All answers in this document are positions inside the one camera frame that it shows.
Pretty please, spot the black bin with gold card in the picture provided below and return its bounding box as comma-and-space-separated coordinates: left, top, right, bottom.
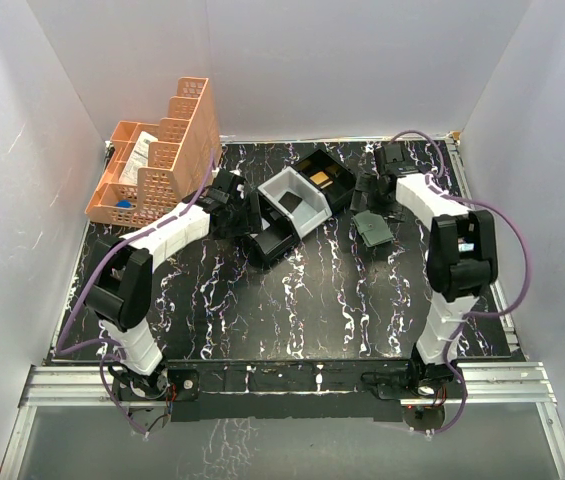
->
291, 149, 357, 214

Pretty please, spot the blue small object in organizer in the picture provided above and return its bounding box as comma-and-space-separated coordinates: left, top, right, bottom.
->
115, 200, 134, 209

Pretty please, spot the purple cable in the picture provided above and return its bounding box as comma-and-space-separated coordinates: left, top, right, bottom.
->
389, 130, 536, 436
56, 147, 221, 441

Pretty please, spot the black card in white bin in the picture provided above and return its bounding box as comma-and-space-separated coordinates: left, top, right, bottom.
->
278, 191, 302, 213

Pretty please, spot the peach plastic desk organizer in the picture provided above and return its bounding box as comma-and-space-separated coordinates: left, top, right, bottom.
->
86, 77, 222, 228

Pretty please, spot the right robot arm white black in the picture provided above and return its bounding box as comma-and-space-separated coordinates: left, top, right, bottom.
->
351, 143, 498, 397

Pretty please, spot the white paper packet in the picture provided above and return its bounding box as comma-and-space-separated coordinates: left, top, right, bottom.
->
119, 131, 158, 185

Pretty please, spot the white plastic bin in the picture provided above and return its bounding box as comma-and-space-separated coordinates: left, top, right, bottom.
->
257, 167, 332, 239

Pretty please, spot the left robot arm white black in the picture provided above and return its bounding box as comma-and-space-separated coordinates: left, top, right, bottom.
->
84, 169, 259, 399

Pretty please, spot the green card holder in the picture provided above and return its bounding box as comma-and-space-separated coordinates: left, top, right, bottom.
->
353, 210, 394, 248

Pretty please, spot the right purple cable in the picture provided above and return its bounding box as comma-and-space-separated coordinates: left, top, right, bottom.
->
389, 130, 536, 436

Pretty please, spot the black bin with white card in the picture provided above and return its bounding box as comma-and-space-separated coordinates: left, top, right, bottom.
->
242, 193, 300, 269

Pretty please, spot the gold card in black bin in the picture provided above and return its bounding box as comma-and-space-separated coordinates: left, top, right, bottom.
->
310, 171, 333, 190

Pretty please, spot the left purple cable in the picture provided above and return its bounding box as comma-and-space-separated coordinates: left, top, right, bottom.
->
56, 147, 221, 441

